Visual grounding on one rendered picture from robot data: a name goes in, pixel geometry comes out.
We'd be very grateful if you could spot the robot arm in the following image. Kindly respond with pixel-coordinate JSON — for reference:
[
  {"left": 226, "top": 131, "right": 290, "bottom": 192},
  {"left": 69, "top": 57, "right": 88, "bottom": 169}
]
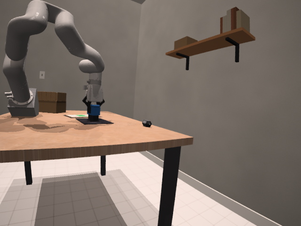
[{"left": 3, "top": 0, "right": 104, "bottom": 106}]

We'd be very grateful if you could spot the brown cardboard box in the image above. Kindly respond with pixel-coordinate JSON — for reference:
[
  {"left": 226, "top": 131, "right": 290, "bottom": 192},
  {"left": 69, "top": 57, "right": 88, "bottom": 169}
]
[{"left": 37, "top": 91, "right": 66, "bottom": 113}]

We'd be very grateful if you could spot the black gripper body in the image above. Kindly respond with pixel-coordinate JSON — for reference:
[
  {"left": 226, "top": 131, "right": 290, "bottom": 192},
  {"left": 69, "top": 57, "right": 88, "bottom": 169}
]
[{"left": 86, "top": 84, "right": 103, "bottom": 102}]

